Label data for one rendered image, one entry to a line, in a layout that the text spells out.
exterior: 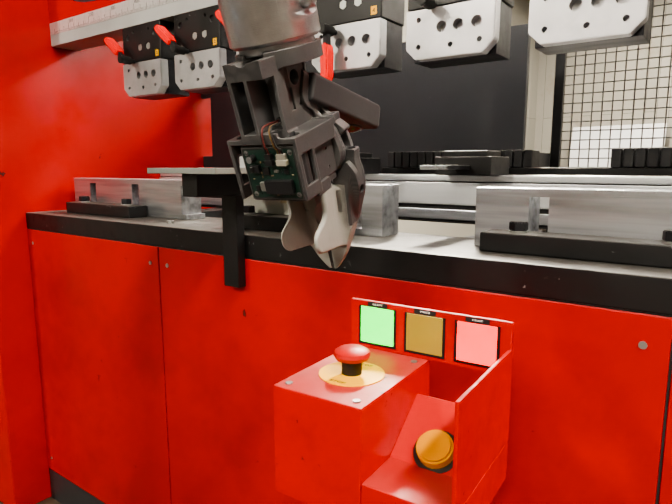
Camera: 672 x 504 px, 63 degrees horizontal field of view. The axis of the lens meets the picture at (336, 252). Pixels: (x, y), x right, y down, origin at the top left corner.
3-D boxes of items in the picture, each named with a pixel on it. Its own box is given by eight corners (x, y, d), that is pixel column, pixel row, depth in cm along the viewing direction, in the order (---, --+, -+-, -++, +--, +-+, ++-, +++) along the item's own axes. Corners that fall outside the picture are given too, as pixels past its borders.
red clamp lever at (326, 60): (317, 81, 97) (317, 23, 95) (331, 83, 100) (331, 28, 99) (325, 80, 96) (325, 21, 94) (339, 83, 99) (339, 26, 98)
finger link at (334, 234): (309, 290, 51) (287, 199, 47) (340, 260, 55) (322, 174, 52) (337, 294, 49) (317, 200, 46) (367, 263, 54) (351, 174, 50)
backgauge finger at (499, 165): (399, 176, 102) (399, 148, 101) (456, 174, 123) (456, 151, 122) (459, 176, 95) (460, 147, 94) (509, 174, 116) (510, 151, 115)
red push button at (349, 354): (326, 381, 59) (326, 349, 58) (345, 369, 62) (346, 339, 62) (358, 389, 57) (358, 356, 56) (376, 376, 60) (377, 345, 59)
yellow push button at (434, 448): (414, 467, 56) (409, 456, 55) (427, 435, 58) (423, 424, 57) (449, 479, 54) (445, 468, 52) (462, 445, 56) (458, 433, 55)
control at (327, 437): (274, 491, 58) (271, 328, 55) (352, 431, 71) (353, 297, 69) (453, 565, 47) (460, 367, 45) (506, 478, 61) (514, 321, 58)
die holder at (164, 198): (75, 210, 160) (73, 177, 159) (95, 209, 165) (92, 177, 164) (186, 220, 131) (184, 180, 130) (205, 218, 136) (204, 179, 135)
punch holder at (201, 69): (175, 90, 126) (172, 15, 123) (204, 94, 132) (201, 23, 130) (220, 85, 117) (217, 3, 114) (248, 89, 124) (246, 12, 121)
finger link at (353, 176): (320, 225, 52) (301, 136, 48) (330, 217, 53) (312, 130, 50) (363, 227, 50) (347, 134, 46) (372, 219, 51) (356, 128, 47)
